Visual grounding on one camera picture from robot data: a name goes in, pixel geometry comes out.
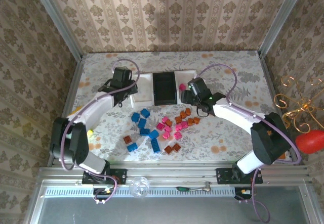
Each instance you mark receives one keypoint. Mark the orange square lego brick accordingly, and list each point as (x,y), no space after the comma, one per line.
(178,119)
(182,114)
(169,123)
(196,119)
(190,121)
(188,111)
(127,139)
(176,147)
(168,148)

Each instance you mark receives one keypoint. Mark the blue square lego brick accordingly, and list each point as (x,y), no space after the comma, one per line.
(153,134)
(144,112)
(132,146)
(144,131)
(141,123)
(135,117)

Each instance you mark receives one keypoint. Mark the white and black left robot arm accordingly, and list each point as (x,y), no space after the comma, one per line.
(96,107)

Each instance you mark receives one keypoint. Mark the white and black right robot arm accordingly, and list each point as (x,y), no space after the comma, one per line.
(233,112)

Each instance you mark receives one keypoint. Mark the white plastic container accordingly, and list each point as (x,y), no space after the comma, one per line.
(183,76)
(141,92)

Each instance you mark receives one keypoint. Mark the pink square lego brick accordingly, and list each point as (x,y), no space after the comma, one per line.
(167,128)
(178,135)
(165,119)
(166,135)
(181,86)
(184,124)
(178,127)
(160,126)

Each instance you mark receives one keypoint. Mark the black plastic container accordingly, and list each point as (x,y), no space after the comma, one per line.
(164,87)

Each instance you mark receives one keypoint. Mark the small yellow plastic object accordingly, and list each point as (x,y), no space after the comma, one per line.
(90,133)

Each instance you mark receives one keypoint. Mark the floral patterned table cover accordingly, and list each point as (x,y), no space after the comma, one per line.
(164,62)

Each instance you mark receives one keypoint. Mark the long blue lego brick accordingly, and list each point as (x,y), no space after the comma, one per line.
(155,145)

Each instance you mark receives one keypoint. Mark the clear glass ball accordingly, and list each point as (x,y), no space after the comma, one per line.
(138,186)

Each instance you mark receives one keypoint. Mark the black electronics box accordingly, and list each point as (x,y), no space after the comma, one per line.
(243,193)
(103,192)

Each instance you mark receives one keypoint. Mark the red heart ornament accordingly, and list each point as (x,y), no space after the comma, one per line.
(310,141)

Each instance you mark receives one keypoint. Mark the grey metal sheet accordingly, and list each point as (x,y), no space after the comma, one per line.
(164,211)

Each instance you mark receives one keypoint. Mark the aluminium side rail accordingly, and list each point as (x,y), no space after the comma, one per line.
(269,82)
(74,82)

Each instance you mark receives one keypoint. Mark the long aluminium frame rail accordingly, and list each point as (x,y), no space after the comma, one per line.
(172,172)

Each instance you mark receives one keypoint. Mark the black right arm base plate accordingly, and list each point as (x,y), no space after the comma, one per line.
(224,176)

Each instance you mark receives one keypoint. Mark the small metal bracket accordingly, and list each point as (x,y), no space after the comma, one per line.
(207,185)

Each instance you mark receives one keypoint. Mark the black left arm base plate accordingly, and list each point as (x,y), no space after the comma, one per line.
(119,176)

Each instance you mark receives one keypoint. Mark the aluminium frame post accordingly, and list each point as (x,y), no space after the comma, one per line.
(58,21)
(281,19)

